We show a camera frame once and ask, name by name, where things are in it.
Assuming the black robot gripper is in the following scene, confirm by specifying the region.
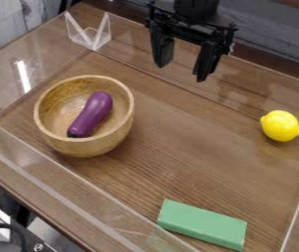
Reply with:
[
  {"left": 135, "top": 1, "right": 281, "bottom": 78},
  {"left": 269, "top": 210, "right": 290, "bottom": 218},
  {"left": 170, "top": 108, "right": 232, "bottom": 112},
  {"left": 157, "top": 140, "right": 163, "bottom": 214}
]
[{"left": 146, "top": 0, "right": 238, "bottom": 82}]

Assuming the purple toy eggplant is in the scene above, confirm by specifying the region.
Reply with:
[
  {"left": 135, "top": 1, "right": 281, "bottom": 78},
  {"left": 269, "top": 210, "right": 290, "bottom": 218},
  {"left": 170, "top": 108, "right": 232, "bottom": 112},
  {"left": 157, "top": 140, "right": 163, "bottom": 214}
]
[{"left": 67, "top": 92, "right": 113, "bottom": 138}]

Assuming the brown wooden bowl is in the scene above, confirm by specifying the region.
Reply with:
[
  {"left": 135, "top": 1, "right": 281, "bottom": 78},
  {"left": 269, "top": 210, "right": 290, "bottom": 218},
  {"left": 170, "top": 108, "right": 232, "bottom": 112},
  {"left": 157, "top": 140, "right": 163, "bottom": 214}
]
[{"left": 35, "top": 75, "right": 135, "bottom": 158}]

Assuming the yellow toy lemon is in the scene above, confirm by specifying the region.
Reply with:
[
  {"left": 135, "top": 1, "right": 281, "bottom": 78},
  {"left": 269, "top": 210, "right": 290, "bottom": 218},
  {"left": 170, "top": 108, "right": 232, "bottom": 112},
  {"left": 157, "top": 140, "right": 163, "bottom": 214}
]
[{"left": 261, "top": 110, "right": 299, "bottom": 143}]

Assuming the green rectangular block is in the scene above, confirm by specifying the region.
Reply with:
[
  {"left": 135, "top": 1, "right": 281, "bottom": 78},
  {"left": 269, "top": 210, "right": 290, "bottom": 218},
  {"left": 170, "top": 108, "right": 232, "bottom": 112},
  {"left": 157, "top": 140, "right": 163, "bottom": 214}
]
[{"left": 158, "top": 199, "right": 248, "bottom": 252}]

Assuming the clear acrylic corner bracket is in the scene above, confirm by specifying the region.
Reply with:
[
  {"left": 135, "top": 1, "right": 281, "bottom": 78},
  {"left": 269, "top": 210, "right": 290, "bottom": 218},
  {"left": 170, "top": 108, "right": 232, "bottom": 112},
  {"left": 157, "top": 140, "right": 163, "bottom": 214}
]
[{"left": 64, "top": 11, "right": 113, "bottom": 51}]

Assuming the black cable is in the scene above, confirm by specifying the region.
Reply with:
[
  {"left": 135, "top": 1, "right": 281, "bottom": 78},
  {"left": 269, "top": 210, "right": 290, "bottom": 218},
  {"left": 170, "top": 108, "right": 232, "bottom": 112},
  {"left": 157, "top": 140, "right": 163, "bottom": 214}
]
[{"left": 0, "top": 222, "right": 30, "bottom": 252}]

